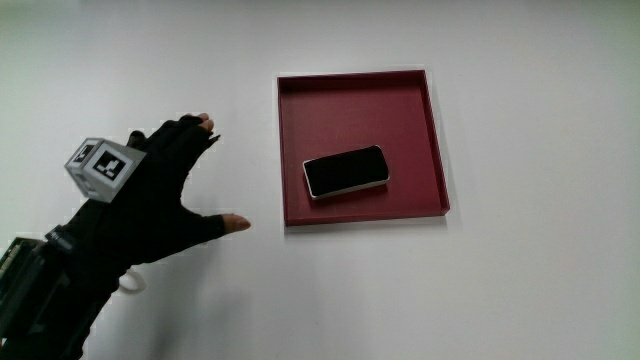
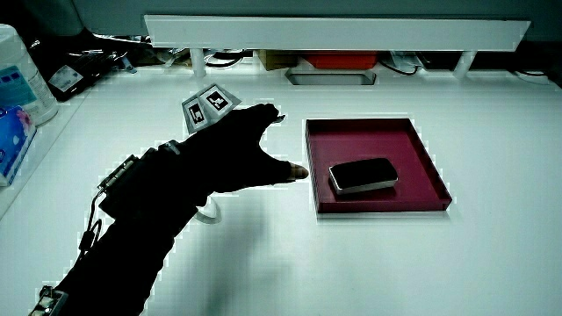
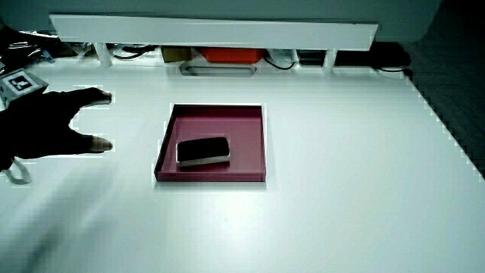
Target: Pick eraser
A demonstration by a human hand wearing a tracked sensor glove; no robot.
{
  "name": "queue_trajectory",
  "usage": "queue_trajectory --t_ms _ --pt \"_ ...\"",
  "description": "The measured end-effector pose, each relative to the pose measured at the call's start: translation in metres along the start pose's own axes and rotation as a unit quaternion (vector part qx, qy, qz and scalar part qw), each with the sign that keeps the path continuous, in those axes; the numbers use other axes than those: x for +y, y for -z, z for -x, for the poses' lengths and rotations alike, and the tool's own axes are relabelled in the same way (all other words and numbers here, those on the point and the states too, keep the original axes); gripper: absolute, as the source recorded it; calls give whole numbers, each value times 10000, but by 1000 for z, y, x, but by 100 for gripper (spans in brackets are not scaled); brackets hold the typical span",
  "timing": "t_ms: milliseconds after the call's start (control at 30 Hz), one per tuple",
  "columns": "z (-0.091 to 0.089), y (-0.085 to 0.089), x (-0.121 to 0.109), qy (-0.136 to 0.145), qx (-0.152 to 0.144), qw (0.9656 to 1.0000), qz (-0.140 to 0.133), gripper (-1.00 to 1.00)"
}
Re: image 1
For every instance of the person's left forearm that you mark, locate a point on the person's left forearm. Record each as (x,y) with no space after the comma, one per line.
(65,305)

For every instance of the person's left hand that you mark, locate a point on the person's left hand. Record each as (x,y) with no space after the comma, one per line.
(145,215)

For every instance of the black smartphone with silver edge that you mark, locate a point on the black smartphone with silver edge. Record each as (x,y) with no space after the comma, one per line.
(345,170)

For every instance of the dark red square tray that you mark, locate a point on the dark red square tray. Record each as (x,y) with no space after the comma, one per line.
(350,120)

